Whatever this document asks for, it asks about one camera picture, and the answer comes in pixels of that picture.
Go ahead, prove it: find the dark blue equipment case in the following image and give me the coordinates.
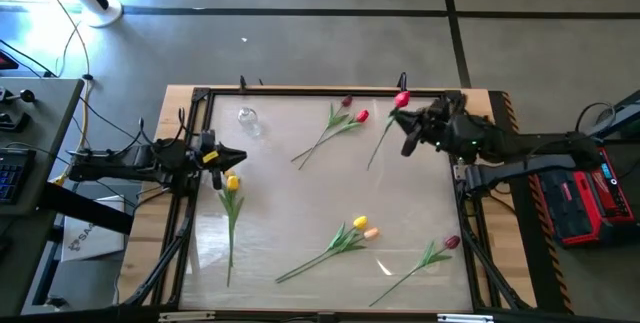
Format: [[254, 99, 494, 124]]
[[589, 90, 640, 139]]

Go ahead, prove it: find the yellow cable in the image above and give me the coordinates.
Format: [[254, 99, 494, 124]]
[[27, 0, 94, 187]]

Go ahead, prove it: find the dark red tulip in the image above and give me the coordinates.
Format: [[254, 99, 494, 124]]
[[368, 234, 462, 308], [298, 94, 354, 171]]

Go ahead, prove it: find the grey desk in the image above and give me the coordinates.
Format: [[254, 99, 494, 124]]
[[0, 77, 85, 317]]

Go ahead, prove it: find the clear glass vase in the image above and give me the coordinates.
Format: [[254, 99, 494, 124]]
[[237, 106, 262, 138]]

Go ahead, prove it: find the black backlit keyboard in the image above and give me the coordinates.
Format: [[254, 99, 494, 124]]
[[0, 147, 37, 206]]

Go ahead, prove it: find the silver metal bracket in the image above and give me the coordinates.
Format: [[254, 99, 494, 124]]
[[158, 311, 216, 323], [437, 313, 494, 323]]

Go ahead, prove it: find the yellow tulip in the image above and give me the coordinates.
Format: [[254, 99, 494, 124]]
[[218, 174, 246, 288], [274, 215, 370, 284]]

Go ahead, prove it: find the red black power unit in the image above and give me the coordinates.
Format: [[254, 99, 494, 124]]
[[537, 146, 637, 249]]

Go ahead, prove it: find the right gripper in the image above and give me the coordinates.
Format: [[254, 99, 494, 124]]
[[394, 93, 466, 158]]

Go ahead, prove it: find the black joystick knob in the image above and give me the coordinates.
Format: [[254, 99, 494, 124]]
[[0, 87, 37, 105]]

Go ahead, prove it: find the black table frame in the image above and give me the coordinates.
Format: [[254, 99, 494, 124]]
[[122, 85, 534, 314]]

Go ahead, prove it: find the glossy white table sheet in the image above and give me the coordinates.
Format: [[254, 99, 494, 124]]
[[178, 93, 475, 313]]

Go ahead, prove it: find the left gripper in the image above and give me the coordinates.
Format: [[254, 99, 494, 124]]
[[188, 131, 248, 190]]

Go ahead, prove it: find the black diagonal beam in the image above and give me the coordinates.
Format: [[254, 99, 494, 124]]
[[37, 182, 134, 237]]

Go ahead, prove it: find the black stand with hazard tape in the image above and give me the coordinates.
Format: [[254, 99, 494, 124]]
[[492, 90, 576, 314]]

